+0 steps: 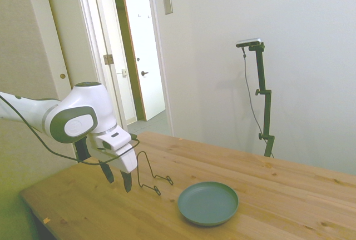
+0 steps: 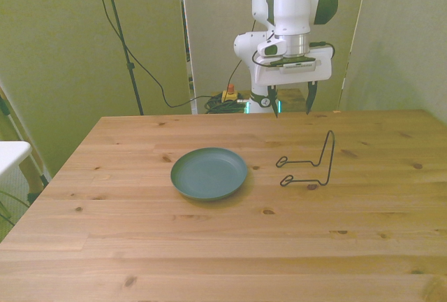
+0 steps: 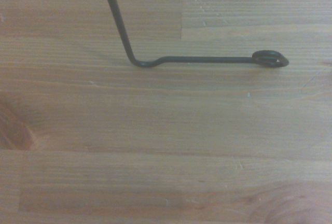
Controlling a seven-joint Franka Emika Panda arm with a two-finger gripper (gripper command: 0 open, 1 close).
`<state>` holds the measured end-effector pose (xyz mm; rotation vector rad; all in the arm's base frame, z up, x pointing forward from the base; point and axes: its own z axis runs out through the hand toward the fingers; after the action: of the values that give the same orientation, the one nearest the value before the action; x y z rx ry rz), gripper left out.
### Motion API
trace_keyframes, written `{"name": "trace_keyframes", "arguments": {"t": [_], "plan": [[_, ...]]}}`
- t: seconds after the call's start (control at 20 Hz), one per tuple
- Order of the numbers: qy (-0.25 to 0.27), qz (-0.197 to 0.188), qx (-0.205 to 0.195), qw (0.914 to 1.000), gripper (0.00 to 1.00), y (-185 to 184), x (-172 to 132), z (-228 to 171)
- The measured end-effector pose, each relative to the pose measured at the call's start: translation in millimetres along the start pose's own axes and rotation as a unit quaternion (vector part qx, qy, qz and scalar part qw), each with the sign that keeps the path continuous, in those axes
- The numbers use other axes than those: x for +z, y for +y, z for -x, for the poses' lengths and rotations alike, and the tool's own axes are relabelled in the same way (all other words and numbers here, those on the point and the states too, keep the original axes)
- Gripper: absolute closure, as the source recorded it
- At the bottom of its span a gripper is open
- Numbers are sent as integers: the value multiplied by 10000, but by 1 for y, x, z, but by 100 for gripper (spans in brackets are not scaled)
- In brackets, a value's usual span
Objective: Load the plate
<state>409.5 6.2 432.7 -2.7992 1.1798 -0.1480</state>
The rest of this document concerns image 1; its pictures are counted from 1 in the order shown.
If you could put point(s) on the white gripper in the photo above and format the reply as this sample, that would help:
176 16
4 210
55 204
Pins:
125 159

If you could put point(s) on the green round plate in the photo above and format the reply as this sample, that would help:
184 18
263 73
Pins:
207 204

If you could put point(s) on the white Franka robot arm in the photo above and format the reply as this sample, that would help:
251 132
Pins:
83 98

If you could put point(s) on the brass door hinge plate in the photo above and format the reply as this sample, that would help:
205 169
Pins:
108 59

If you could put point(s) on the white door latch box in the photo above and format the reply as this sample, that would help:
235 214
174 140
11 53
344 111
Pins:
124 72

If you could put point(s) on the white door brown edge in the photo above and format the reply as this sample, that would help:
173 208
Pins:
144 42

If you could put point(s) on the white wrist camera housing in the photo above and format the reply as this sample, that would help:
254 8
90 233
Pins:
116 140

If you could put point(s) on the white door frame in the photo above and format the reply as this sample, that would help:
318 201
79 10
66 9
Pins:
86 29

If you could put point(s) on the black jointed camera stand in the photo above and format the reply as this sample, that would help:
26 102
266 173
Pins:
267 112

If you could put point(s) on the grey wall switch plate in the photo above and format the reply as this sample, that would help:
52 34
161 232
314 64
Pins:
167 4

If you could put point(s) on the silver black exterior camera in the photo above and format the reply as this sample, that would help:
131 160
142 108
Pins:
249 42

